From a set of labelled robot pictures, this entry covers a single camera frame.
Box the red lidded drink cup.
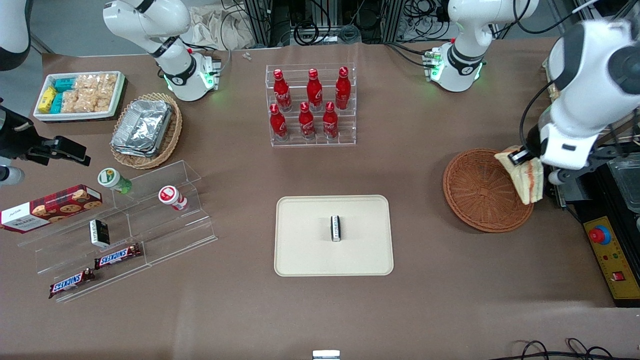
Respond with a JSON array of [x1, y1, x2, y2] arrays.
[[158, 185, 189, 212]]

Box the stacked aluminium foil trays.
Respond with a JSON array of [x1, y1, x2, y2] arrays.
[[110, 99, 174, 159]]

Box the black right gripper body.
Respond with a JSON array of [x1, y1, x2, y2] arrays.
[[0, 105, 49, 162]]

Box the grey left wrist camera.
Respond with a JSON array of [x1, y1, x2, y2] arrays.
[[547, 167, 602, 187]]

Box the clear plastic container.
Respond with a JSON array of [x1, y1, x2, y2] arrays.
[[606, 153, 640, 214]]

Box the beige plastic tray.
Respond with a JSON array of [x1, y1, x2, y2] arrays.
[[274, 195, 395, 277]]

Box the brown wicker basket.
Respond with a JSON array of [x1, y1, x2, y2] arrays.
[[442, 148, 535, 234]]

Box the aluminium frame rack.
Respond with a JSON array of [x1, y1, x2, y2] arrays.
[[243, 0, 453, 49]]

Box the black box appliance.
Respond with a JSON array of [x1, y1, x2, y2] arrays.
[[549, 142, 640, 236]]

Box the white crumpled cloth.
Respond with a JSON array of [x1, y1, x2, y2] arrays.
[[185, 4, 257, 51]]

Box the black floor cables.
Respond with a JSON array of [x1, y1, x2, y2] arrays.
[[500, 338, 640, 360]]

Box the red cola bottle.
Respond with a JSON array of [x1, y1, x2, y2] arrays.
[[273, 69, 293, 112], [322, 101, 340, 140], [306, 68, 324, 112], [335, 66, 352, 111], [298, 102, 317, 141], [269, 103, 289, 142]]

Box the red tartan cookie box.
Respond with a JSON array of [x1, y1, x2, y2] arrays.
[[0, 184, 104, 234]]

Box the yellow emergency stop box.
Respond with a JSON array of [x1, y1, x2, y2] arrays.
[[583, 215, 640, 308]]

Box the snickers chocolate bar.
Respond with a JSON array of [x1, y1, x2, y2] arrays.
[[94, 243, 143, 270], [48, 268, 96, 300]]

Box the black base cables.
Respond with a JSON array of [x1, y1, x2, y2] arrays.
[[384, 41, 437, 69]]

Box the clear acrylic bottle rack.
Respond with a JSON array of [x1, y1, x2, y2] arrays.
[[265, 63, 357, 148]]

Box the clear rice cracker bag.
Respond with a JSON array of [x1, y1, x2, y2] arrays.
[[77, 87, 115, 113], [61, 89, 81, 114], [74, 73, 119, 92]]

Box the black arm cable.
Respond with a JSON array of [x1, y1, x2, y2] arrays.
[[519, 80, 555, 148]]

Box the triangular sandwich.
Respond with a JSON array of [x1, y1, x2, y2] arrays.
[[494, 145, 545, 206]]

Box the white wire rack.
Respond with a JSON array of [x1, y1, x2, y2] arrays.
[[542, 49, 640, 146]]

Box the clear acrylic stepped shelf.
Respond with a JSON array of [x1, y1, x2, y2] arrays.
[[17, 159, 219, 304]]

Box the white rectangular snack tray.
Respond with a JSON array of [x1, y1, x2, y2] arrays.
[[33, 70, 126, 123]]

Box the green lidded drink cup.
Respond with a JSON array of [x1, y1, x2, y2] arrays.
[[97, 167, 134, 195]]

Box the light woven basket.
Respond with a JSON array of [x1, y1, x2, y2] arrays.
[[109, 92, 184, 170]]

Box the coiled black cable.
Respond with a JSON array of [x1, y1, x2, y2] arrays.
[[293, 20, 320, 46]]

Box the yellow snack pack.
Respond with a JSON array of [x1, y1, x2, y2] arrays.
[[38, 87, 57, 114]]

